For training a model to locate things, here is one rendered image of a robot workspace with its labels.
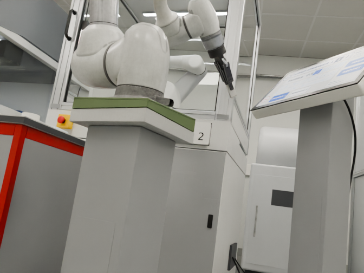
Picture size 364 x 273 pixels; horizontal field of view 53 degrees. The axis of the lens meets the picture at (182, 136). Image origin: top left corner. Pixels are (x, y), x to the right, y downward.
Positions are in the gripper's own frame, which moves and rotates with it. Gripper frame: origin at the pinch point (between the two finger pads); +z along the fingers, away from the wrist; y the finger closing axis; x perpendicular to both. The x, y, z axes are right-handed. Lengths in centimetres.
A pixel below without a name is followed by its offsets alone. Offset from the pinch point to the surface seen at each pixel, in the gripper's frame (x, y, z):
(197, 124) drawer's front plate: 17.6, 12.4, 11.9
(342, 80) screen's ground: -21, -48, 0
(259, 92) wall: -143, 311, 119
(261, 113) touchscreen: -3.7, -14.7, 10.7
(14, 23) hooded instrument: 79, 96, -68
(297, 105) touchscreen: -10.7, -33.1, 6.8
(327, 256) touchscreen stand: 9, -59, 50
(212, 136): 14.2, 7.8, 19.1
